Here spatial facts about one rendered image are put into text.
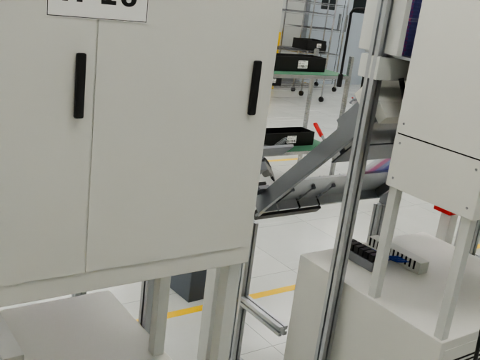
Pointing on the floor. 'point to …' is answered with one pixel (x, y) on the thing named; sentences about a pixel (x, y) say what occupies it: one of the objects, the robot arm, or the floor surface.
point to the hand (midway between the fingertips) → (263, 181)
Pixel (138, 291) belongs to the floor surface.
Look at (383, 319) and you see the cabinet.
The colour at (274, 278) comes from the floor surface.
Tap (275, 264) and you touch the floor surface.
